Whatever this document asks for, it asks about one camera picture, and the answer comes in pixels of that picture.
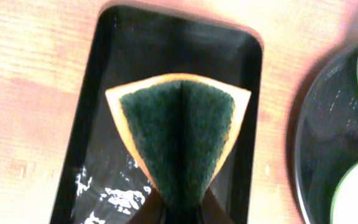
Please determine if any green yellow sponge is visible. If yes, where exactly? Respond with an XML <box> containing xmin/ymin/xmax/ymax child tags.
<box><xmin>105</xmin><ymin>73</ymin><xmax>251</xmax><ymax>213</ymax></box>

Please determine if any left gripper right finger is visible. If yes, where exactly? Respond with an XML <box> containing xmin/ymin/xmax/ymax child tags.
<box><xmin>200</xmin><ymin>188</ymin><xmax>234</xmax><ymax>224</ymax></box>

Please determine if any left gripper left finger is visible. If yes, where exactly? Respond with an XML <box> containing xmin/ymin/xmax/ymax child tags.
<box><xmin>127</xmin><ymin>189</ymin><xmax>165</xmax><ymax>224</ymax></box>

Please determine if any black rectangular tray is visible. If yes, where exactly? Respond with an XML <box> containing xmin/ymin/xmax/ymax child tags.
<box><xmin>50</xmin><ymin>3</ymin><xmax>262</xmax><ymax>223</ymax></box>

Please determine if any round black tray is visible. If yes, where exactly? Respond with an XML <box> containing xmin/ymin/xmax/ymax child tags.
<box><xmin>293</xmin><ymin>45</ymin><xmax>358</xmax><ymax>223</ymax></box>

